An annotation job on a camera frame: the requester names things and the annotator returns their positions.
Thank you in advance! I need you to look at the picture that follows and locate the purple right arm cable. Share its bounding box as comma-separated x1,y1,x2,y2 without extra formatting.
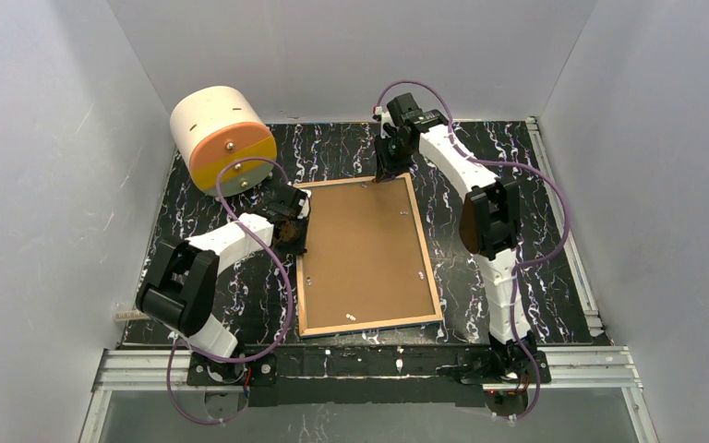
374,79,571,422

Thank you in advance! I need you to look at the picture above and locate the black front mounting rail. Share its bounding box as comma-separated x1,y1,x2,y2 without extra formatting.
186,344,552,413

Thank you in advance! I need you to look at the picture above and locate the blue wooden picture frame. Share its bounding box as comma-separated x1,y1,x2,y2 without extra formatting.
294,173,444,340

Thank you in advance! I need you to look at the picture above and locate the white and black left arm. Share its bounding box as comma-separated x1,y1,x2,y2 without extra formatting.
135,184,312,364

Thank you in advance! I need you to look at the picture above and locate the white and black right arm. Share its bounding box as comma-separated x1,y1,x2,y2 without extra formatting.
374,93,535,372

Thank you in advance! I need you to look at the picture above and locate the small clear plastic piece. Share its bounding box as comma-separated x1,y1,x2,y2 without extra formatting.
114,310,150,322

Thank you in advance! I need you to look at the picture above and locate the white cylindrical drawer box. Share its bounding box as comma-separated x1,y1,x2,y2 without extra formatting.
170,86,277,197

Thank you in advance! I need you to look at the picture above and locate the brown frame backing board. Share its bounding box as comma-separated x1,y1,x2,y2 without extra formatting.
301,178,437,330

